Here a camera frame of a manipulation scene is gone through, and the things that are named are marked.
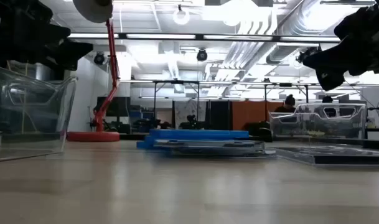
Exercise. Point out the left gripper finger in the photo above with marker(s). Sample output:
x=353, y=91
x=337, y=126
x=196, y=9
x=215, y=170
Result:
x=77, y=49
x=66, y=63

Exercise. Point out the clear plastic bin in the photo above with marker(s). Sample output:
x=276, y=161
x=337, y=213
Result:
x=316, y=124
x=33, y=118

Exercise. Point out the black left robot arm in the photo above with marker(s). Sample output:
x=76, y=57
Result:
x=15, y=28

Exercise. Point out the round black wall lamp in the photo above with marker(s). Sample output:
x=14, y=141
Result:
x=99, y=58

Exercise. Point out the black monitor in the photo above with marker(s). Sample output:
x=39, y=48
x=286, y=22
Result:
x=120, y=105

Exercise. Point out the black overhead camera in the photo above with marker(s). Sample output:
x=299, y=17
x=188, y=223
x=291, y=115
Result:
x=202, y=55

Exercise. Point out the orange partition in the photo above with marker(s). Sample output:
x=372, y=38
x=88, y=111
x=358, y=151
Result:
x=245, y=112

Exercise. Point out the red desk lamp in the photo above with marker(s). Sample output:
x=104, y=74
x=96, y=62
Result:
x=99, y=137

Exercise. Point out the overhead light beam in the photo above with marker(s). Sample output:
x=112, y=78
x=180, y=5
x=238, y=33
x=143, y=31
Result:
x=239, y=37

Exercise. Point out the black bag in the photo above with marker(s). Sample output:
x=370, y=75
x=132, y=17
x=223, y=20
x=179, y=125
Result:
x=257, y=130

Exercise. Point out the black ceiling spotlight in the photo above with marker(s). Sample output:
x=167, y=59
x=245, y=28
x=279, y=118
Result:
x=310, y=49

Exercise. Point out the person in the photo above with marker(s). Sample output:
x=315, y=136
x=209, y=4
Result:
x=287, y=105
x=327, y=99

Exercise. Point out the black background rig frame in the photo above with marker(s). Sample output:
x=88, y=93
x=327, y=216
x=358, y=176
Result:
x=285, y=84
x=176, y=81

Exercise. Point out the black partition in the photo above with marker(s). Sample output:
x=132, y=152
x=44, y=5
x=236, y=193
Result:
x=220, y=115

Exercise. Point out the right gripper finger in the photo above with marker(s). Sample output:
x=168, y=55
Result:
x=326, y=60
x=330, y=81

